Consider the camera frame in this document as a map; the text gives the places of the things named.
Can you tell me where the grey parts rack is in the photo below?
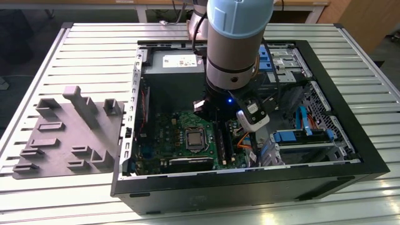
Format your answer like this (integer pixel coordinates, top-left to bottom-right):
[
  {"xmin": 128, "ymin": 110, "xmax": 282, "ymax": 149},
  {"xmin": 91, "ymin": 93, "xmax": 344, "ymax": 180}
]
[{"xmin": 12, "ymin": 85, "xmax": 126, "ymax": 180}]

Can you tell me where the green motherboard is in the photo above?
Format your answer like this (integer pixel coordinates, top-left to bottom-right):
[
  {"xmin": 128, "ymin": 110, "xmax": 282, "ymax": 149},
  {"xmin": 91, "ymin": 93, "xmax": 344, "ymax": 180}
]
[{"xmin": 134, "ymin": 109, "xmax": 251, "ymax": 175}]

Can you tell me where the blue data wire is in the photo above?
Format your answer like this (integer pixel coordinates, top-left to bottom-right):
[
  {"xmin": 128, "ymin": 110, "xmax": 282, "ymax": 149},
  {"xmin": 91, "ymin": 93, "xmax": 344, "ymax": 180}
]
[{"xmin": 295, "ymin": 106, "xmax": 315, "ymax": 136}]

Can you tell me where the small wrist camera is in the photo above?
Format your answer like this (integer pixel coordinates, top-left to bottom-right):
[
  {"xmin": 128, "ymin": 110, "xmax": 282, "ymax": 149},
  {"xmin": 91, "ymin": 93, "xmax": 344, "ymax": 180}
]
[{"xmin": 192, "ymin": 100, "xmax": 210, "ymax": 118}]

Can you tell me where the hard disk in blue carrier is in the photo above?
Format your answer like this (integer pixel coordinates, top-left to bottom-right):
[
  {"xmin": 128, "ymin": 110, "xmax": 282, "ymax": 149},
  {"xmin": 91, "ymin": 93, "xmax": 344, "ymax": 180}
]
[{"xmin": 270, "ymin": 130, "xmax": 338, "ymax": 147}]

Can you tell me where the blue drive latch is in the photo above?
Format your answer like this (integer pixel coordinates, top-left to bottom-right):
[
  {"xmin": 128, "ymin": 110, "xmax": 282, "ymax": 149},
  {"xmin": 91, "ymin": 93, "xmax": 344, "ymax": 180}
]
[{"xmin": 258, "ymin": 45, "xmax": 279, "ymax": 72}]

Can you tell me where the silver CPU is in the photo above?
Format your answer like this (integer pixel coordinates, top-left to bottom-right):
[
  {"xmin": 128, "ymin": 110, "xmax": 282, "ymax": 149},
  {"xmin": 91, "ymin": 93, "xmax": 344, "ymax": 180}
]
[{"xmin": 187, "ymin": 132, "xmax": 204, "ymax": 148}]

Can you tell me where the wooden cabinet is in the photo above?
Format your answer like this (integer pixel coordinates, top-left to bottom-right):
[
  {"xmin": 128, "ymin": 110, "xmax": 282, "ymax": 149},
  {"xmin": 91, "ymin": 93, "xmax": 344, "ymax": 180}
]
[{"xmin": 319, "ymin": 0, "xmax": 400, "ymax": 56}]

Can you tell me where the metal disk bay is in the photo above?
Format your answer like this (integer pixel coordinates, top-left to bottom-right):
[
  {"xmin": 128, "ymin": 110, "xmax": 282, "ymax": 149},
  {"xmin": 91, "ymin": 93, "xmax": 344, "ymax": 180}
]
[{"xmin": 259, "ymin": 131, "xmax": 354, "ymax": 167}]

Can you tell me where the black graphics card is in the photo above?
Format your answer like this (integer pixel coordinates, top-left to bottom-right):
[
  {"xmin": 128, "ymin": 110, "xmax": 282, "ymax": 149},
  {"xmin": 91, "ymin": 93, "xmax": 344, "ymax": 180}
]
[{"xmin": 162, "ymin": 156, "xmax": 216, "ymax": 174}]

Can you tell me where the orange wire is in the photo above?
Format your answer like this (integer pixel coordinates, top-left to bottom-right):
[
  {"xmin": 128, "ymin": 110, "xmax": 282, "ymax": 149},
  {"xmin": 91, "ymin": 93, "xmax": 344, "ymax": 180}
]
[{"xmin": 236, "ymin": 137, "xmax": 251, "ymax": 150}]

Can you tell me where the red data wire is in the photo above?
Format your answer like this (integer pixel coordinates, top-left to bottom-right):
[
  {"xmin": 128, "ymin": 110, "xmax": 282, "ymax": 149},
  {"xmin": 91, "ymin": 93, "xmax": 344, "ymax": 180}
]
[{"xmin": 307, "ymin": 113, "xmax": 320, "ymax": 129}]

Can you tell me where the metal socket cover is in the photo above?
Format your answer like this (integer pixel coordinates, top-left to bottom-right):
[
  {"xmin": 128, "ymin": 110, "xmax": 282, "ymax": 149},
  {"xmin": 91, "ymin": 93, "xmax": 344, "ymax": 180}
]
[{"xmin": 183, "ymin": 126, "xmax": 210, "ymax": 154}]

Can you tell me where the black cable bundle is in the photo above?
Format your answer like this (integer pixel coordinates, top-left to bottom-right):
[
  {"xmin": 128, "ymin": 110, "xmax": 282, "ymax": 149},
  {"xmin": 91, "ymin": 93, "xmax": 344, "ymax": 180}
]
[{"xmin": 275, "ymin": 82, "xmax": 307, "ymax": 104}]

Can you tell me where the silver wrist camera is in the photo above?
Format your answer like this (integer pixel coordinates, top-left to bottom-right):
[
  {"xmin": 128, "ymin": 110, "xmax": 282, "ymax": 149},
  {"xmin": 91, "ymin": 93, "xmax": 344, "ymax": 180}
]
[{"xmin": 232, "ymin": 92, "xmax": 272, "ymax": 132}]

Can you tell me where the red black twisted wire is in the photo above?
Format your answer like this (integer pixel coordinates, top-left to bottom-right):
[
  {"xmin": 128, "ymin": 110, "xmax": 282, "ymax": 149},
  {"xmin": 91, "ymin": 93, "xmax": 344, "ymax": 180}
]
[{"xmin": 140, "ymin": 90, "xmax": 150, "ymax": 134}]

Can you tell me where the black chair caster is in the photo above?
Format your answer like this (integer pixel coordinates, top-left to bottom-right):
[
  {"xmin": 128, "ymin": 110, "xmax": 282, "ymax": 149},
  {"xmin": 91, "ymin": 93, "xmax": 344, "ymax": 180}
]
[{"xmin": 386, "ymin": 29, "xmax": 400, "ymax": 44}]

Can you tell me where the grey power supply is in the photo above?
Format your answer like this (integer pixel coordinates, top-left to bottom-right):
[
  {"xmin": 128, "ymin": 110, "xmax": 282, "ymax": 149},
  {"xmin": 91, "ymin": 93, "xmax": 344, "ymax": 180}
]
[{"xmin": 142, "ymin": 50, "xmax": 210, "ymax": 111}]

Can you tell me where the black open PC case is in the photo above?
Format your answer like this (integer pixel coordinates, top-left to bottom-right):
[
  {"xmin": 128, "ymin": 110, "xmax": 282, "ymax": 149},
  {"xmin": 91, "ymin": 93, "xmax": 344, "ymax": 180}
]
[{"xmin": 111, "ymin": 39, "xmax": 391, "ymax": 215}]

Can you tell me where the metal drive cage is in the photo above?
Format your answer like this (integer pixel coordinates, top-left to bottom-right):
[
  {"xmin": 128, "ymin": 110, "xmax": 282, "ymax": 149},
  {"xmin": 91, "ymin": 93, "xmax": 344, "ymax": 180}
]
[{"xmin": 250, "ymin": 42, "xmax": 314, "ymax": 99}]

